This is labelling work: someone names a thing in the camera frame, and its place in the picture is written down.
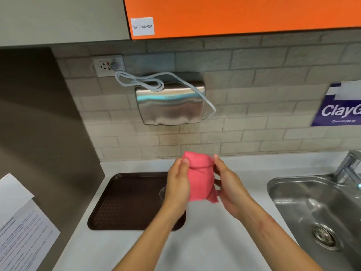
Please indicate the person's right hand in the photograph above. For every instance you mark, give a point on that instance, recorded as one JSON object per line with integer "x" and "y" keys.
{"x": 232, "y": 189}

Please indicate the person's left hand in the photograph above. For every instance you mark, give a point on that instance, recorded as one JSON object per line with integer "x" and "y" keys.
{"x": 177, "y": 186}

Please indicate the person's right thumb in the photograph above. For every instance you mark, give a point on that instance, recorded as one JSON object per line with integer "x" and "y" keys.
{"x": 218, "y": 164}

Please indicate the person's left thumb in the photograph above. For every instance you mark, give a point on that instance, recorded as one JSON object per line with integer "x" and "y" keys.
{"x": 184, "y": 166}

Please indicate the pink cloth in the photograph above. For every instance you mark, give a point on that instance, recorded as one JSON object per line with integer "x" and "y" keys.
{"x": 200, "y": 177}

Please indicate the person's left forearm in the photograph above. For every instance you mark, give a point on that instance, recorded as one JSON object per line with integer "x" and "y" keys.
{"x": 146, "y": 239}

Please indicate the person's right forearm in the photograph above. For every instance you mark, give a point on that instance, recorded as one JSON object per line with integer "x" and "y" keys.
{"x": 279, "y": 239}

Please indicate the clear drinking glass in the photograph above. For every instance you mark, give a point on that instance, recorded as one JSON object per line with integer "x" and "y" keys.
{"x": 162, "y": 193}

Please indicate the stainless steel hand dryer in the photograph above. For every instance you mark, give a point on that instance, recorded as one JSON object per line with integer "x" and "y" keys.
{"x": 170, "y": 102}

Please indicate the brown plastic tray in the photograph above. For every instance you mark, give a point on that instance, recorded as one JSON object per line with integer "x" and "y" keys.
{"x": 129, "y": 201}

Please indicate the stainless steel sink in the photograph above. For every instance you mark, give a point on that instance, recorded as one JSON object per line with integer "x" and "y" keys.
{"x": 316, "y": 214}

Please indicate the sink drain strainer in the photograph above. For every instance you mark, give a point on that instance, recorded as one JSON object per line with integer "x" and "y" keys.
{"x": 324, "y": 237}

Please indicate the chrome faucet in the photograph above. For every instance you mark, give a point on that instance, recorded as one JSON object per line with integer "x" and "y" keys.
{"x": 349, "y": 167}

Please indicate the white cabinet label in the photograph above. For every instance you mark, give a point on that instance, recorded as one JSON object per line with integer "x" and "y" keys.
{"x": 142, "y": 26}

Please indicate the white printed paper notice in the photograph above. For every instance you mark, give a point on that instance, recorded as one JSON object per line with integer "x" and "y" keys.
{"x": 22, "y": 231}

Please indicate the white wall socket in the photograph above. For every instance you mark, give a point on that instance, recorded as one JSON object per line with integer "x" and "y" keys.
{"x": 108, "y": 65}

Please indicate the blue wall sign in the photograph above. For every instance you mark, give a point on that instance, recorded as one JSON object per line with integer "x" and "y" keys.
{"x": 338, "y": 108}

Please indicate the grey wall cabinet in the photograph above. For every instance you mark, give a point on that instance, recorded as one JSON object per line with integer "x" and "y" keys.
{"x": 62, "y": 19}

